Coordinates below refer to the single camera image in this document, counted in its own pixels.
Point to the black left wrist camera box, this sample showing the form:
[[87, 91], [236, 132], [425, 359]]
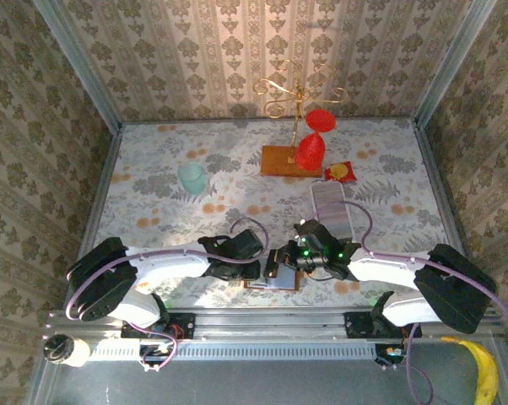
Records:
[[247, 242]]

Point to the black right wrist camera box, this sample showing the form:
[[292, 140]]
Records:
[[315, 234]]

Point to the red snack packet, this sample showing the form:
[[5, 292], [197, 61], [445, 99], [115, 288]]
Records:
[[340, 172]]

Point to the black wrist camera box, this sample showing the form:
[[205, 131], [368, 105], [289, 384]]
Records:
[[247, 242], [315, 234]]

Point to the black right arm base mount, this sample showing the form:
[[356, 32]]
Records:
[[359, 325]]

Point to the aluminium table edge rail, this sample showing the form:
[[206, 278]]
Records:
[[106, 177], [435, 181]]

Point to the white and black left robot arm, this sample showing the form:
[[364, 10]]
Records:
[[165, 266]]

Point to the red goblet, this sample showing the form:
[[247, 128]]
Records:
[[309, 152]]

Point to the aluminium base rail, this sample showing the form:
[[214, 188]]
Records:
[[271, 325]]

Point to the yellow banana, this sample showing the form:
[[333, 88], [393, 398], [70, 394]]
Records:
[[486, 371]]

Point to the aluminium corner post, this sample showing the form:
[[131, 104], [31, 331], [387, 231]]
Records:
[[77, 63], [452, 63]]

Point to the teal textured glass cup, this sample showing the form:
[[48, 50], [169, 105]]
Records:
[[191, 179]]

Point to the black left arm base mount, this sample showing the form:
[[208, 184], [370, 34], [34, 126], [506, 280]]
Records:
[[182, 325]]

